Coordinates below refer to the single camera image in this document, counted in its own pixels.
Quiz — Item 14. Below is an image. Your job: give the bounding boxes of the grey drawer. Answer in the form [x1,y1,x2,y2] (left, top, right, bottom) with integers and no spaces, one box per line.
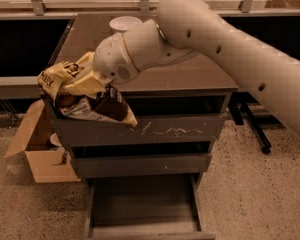
[84,174,216,240]
[47,95,227,147]
[71,141,212,178]

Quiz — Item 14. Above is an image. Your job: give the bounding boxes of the white ceramic bowl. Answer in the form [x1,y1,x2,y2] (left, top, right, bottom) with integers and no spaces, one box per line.
[109,16,142,32]

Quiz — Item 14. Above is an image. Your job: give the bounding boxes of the brown chip bag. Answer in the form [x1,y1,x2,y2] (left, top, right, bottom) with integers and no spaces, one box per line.
[37,52,137,126]

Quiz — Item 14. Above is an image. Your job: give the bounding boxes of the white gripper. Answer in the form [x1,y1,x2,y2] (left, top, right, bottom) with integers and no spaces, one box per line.
[61,33,139,96]

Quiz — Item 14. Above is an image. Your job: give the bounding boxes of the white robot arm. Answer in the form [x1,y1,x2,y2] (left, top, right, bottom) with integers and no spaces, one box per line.
[82,0,300,138]

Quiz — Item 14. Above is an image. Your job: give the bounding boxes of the grey middle drawer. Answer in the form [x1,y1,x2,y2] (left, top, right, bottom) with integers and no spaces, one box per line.
[71,141,212,178]

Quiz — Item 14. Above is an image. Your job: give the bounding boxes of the white object in box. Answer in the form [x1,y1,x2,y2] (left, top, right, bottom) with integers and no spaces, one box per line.
[49,133,62,147]

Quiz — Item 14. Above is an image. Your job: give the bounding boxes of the grey top drawer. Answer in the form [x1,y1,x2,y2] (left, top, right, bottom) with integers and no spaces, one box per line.
[47,95,227,147]

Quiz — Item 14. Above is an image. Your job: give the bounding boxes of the grey bottom drawer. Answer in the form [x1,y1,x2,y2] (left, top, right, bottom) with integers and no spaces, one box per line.
[84,174,216,240]

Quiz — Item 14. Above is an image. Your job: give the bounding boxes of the black wheeled stand leg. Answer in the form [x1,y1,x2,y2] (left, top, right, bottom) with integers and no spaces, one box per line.
[228,94,272,154]

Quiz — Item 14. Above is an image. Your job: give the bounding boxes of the open cardboard box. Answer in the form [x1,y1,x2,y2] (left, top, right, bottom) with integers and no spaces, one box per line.
[5,100,81,183]

